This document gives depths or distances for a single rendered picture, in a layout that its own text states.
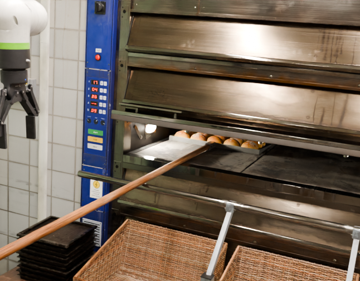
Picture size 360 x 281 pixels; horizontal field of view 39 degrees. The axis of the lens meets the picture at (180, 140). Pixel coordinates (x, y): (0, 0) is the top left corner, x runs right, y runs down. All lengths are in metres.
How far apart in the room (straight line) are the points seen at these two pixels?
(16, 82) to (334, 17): 1.34
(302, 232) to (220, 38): 0.94
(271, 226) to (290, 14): 0.95
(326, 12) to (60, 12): 1.32
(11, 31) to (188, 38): 1.12
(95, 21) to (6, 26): 1.18
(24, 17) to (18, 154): 1.63
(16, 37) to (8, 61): 0.07
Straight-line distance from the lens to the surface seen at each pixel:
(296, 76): 2.26
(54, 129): 2.83
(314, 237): 2.37
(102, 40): 2.58
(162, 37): 2.45
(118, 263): 2.68
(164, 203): 2.56
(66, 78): 2.74
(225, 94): 2.35
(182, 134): 3.00
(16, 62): 1.47
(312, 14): 2.27
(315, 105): 2.26
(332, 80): 2.24
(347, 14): 2.25
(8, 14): 1.46
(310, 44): 2.25
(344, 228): 1.96
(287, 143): 2.15
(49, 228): 1.64
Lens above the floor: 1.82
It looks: 12 degrees down
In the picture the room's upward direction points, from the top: 4 degrees clockwise
